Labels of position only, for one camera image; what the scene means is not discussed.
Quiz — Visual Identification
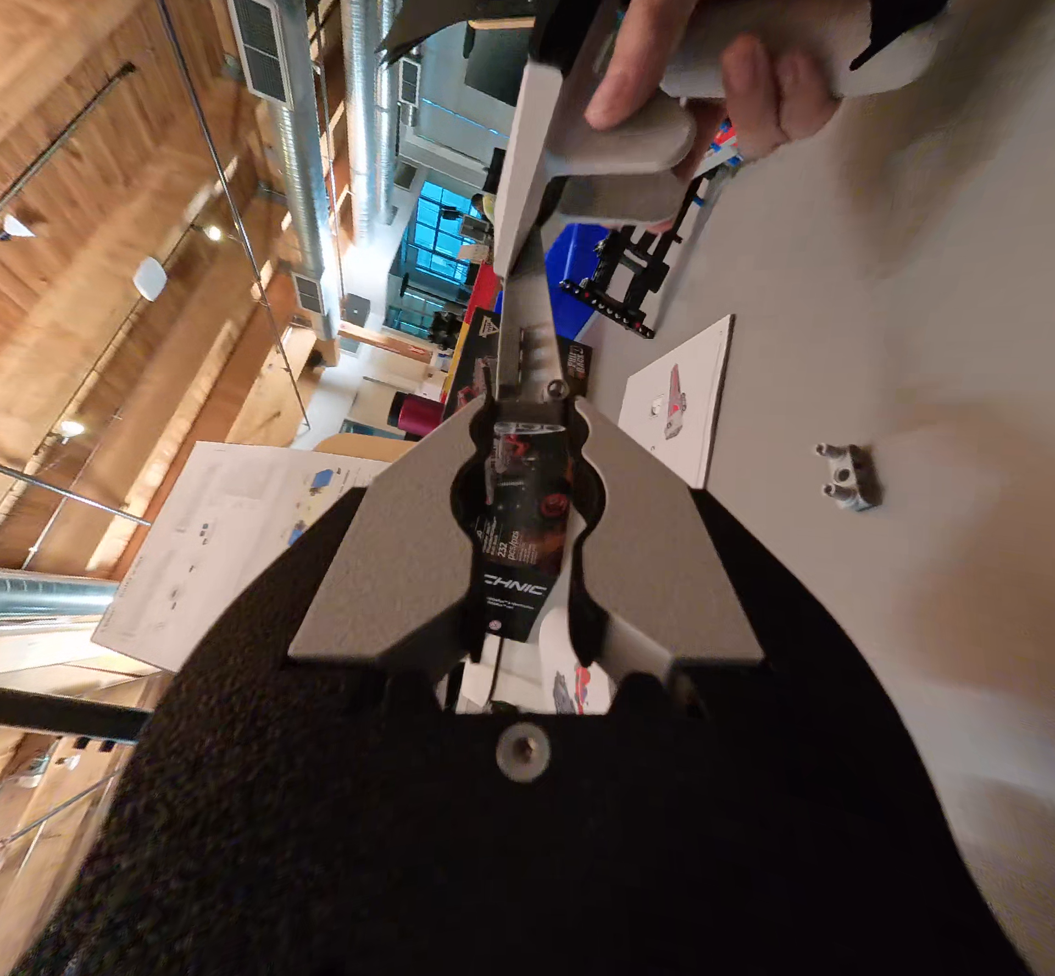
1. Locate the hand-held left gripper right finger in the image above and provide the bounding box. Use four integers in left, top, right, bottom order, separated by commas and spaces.
567, 397, 765, 680

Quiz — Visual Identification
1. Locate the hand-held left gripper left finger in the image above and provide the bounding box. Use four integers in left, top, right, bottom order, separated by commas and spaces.
288, 396, 499, 692

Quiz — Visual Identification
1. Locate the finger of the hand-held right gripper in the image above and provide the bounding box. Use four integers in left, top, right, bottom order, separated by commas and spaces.
492, 58, 571, 280

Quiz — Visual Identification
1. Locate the long grey wedge toy panel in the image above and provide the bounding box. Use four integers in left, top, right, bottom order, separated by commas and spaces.
493, 228, 571, 404

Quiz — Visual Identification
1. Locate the small grey pin connector piece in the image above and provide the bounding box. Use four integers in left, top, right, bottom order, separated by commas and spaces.
814, 440, 885, 513

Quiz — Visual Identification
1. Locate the grey desk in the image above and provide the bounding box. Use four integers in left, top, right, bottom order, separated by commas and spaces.
577, 0, 1055, 976

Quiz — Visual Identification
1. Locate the blue lit window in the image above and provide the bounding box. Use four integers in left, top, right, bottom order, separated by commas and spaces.
396, 180, 489, 334

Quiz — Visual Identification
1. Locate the blue plastic bin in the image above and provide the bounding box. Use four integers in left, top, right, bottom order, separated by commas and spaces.
542, 221, 654, 344

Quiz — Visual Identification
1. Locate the black toy set box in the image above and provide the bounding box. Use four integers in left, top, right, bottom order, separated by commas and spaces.
441, 307, 596, 646

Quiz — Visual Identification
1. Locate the black toy car chassis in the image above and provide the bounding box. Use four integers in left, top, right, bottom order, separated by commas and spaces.
559, 117, 747, 341

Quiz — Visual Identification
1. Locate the white printed sheet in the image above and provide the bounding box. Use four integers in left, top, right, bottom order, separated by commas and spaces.
91, 439, 398, 674

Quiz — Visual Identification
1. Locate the maroon cylinder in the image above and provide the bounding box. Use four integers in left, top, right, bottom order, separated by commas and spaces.
387, 390, 440, 443

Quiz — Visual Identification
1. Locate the white instruction booklet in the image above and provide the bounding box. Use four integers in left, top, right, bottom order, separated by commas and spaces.
617, 313, 736, 491

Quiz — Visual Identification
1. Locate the small white vent grille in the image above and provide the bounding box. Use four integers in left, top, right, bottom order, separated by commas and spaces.
287, 270, 330, 328

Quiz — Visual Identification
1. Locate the large white vent grille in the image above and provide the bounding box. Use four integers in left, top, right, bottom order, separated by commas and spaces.
221, 0, 295, 101

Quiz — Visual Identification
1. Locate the black metal beam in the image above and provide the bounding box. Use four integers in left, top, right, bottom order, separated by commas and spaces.
0, 686, 155, 748

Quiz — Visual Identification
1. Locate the silver ventilation duct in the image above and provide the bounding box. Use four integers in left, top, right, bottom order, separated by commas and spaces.
336, 0, 407, 229
0, 568, 121, 625
226, 0, 349, 344

